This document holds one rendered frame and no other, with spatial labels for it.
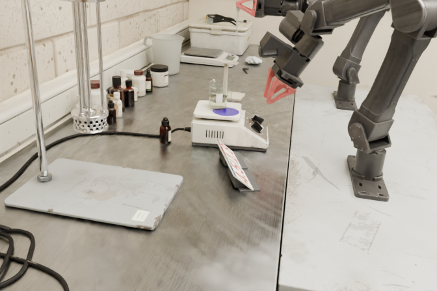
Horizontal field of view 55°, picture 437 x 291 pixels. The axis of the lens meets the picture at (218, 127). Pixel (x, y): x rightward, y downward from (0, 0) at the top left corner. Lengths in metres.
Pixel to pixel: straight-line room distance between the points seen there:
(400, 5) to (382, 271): 0.48
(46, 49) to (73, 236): 0.62
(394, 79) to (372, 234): 0.31
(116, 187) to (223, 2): 1.84
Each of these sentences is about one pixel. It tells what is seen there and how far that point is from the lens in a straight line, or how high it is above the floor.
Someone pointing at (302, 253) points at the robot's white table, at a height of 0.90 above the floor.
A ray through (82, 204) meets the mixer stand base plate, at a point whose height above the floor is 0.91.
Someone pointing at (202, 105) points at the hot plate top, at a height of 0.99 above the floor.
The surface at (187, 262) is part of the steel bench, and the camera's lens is 0.70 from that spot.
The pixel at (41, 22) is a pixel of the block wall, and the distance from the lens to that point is 1.23.
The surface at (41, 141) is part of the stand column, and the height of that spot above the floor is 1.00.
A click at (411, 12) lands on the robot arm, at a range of 0.87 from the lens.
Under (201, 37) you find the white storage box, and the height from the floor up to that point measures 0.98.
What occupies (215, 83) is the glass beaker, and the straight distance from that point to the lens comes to 1.06.
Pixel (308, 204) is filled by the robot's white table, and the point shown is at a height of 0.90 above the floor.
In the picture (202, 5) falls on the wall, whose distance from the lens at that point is 2.59.
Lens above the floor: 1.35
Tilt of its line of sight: 22 degrees down
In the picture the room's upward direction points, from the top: 3 degrees clockwise
